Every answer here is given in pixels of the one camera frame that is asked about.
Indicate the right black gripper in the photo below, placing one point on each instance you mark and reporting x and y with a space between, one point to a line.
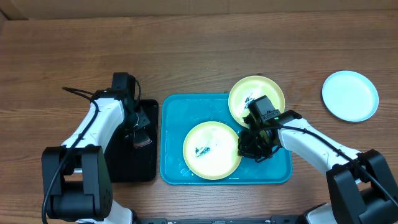
248 151

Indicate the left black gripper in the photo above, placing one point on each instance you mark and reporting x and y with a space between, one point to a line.
145 120

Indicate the yellow plate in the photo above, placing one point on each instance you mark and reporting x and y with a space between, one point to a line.
249 89
210 150

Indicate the light blue plate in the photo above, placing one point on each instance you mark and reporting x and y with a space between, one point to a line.
350 96

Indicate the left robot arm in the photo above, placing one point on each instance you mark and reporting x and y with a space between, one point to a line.
77 185

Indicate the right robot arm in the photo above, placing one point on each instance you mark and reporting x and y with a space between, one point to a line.
361 186

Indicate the teal plastic tray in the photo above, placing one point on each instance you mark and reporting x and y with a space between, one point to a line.
181 113

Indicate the black water tray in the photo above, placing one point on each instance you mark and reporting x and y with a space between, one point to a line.
127 163

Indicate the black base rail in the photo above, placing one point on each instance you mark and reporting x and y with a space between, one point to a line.
275 219

